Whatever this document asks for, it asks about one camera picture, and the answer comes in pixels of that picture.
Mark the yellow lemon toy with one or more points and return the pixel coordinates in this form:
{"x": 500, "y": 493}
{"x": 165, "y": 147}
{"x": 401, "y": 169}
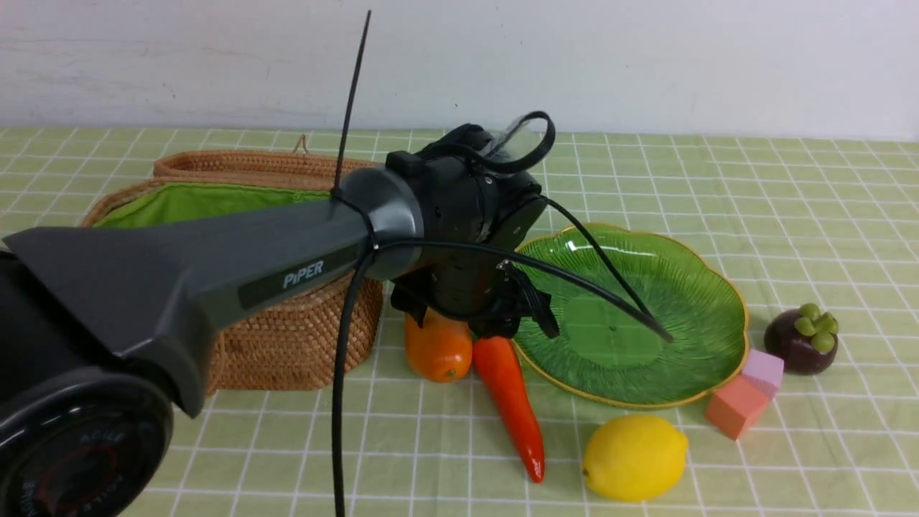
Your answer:
{"x": 634, "y": 458}

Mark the green glass leaf plate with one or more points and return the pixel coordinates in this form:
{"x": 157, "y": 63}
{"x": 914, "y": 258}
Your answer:
{"x": 680, "y": 335}

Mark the pink foam cube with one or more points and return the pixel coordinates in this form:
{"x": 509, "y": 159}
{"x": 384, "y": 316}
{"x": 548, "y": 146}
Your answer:
{"x": 736, "y": 406}

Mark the dark purple mangosteen toy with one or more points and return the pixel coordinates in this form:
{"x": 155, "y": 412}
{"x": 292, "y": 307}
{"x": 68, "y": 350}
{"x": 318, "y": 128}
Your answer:
{"x": 806, "y": 339}

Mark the orange carrot toy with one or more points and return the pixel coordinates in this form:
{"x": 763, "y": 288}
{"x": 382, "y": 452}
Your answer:
{"x": 497, "y": 364}

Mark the black cable tie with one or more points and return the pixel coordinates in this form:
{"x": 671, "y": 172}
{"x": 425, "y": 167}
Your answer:
{"x": 346, "y": 121}

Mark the lilac foam cube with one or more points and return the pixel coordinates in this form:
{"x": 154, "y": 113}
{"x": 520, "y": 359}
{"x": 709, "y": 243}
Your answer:
{"x": 764, "y": 371}

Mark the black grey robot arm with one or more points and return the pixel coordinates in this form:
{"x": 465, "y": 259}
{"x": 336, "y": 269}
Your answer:
{"x": 104, "y": 329}

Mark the woven wicker basket lid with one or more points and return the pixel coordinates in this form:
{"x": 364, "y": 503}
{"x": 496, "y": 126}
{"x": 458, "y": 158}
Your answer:
{"x": 297, "y": 169}

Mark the woven wicker basket green lining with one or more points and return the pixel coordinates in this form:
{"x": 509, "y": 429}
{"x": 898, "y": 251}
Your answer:
{"x": 289, "y": 347}

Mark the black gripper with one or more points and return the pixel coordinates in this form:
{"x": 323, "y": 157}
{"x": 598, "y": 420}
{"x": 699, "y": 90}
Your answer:
{"x": 488, "y": 293}

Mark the orange mango toy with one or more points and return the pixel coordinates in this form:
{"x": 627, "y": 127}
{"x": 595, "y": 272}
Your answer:
{"x": 439, "y": 350}

